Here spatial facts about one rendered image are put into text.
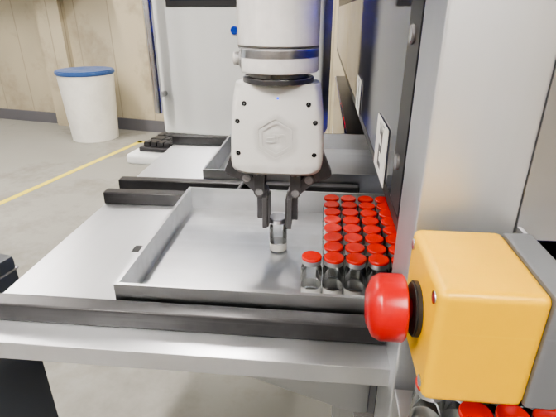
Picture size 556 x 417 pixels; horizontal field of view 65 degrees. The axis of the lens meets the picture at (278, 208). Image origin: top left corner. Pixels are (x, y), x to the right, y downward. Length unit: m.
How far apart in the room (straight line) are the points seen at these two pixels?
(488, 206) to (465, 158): 0.04
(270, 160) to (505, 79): 0.26
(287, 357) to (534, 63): 0.29
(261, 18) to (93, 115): 4.17
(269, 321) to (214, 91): 1.02
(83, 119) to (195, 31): 3.33
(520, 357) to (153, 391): 1.45
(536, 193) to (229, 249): 0.36
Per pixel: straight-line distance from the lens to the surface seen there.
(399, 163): 0.38
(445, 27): 0.28
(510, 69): 0.30
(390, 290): 0.26
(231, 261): 0.53
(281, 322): 0.41
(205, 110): 1.38
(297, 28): 0.44
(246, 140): 0.48
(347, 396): 0.55
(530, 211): 0.33
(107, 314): 0.45
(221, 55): 1.33
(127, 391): 1.66
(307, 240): 0.58
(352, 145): 0.97
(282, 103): 0.46
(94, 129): 4.61
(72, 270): 0.57
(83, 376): 1.76
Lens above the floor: 1.15
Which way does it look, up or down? 24 degrees down
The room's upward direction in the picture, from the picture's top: straight up
